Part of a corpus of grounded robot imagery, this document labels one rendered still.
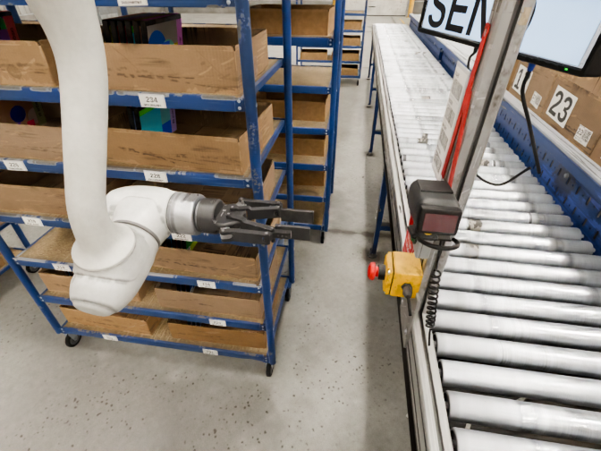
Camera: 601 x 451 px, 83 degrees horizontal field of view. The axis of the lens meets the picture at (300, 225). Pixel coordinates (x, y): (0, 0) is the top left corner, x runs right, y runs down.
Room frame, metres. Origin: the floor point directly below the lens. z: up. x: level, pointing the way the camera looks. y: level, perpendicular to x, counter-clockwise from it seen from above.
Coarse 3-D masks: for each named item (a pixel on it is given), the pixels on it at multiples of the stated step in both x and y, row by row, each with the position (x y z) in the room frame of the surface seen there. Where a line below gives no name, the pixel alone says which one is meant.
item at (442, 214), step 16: (416, 192) 0.47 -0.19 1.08; (432, 192) 0.46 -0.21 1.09; (448, 192) 0.46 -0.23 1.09; (416, 208) 0.43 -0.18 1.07; (432, 208) 0.41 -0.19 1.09; (448, 208) 0.41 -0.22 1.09; (416, 224) 0.42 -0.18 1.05; (432, 224) 0.41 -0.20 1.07; (448, 224) 0.40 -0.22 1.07; (432, 240) 0.45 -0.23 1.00
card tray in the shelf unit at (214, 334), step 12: (276, 300) 1.05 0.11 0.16; (168, 324) 0.87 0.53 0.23; (180, 324) 0.86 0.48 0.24; (204, 324) 0.93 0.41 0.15; (180, 336) 0.86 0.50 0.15; (192, 336) 0.85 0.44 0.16; (204, 336) 0.85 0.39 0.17; (216, 336) 0.84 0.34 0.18; (228, 336) 0.83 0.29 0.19; (240, 336) 0.82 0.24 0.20; (252, 336) 0.82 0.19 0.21; (264, 336) 0.81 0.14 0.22; (264, 348) 0.81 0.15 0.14
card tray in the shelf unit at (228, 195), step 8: (272, 160) 1.09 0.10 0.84; (264, 168) 1.11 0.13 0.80; (272, 168) 1.07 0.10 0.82; (264, 176) 1.11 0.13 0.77; (272, 176) 1.06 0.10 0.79; (136, 184) 0.94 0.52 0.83; (144, 184) 0.98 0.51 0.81; (152, 184) 1.02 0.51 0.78; (160, 184) 1.06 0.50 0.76; (168, 184) 1.08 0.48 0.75; (176, 184) 1.08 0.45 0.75; (184, 184) 1.08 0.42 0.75; (192, 184) 1.08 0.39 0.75; (264, 184) 0.94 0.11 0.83; (272, 184) 1.06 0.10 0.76; (192, 192) 1.02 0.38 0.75; (200, 192) 1.03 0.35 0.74; (208, 192) 1.03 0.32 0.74; (216, 192) 1.03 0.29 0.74; (224, 192) 1.03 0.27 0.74; (232, 192) 1.02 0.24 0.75; (240, 192) 1.02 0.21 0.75; (248, 192) 1.02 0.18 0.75; (264, 192) 0.93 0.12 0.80; (224, 200) 0.97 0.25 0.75; (232, 200) 0.97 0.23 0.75
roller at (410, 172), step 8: (408, 168) 1.21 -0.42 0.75; (424, 176) 1.17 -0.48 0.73; (432, 176) 1.17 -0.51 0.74; (488, 176) 1.15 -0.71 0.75; (496, 176) 1.14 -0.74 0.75; (504, 176) 1.14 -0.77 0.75; (512, 176) 1.14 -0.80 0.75; (520, 176) 1.14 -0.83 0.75; (528, 176) 1.14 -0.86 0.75; (536, 184) 1.11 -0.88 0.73
